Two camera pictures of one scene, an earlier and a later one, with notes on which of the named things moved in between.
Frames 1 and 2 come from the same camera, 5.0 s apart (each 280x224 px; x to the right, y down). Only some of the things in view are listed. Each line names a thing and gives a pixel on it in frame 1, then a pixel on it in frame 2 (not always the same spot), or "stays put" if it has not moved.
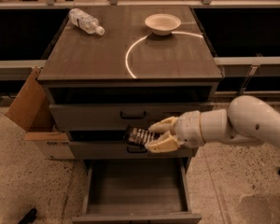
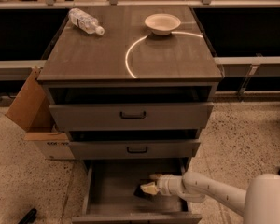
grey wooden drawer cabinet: [109, 68] stays put
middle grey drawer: [121, 149] stays put
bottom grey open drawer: [139, 190] stays put
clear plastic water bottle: [85, 21] stays put
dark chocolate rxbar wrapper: [138, 136] to [139, 191]
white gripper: [189, 126] to [165, 183]
